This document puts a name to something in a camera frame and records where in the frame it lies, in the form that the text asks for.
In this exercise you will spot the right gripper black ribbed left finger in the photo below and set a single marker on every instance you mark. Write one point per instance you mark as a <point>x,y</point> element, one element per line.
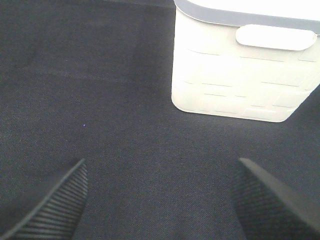
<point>51,210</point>

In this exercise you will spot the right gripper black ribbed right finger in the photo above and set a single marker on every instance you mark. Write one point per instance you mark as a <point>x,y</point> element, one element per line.
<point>268,209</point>

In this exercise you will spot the black fabric table mat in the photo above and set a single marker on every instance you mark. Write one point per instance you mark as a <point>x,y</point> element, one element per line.
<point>91,79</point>

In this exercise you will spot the white storage bin grey rim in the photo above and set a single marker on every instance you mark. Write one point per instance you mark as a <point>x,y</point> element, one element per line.
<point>248,59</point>

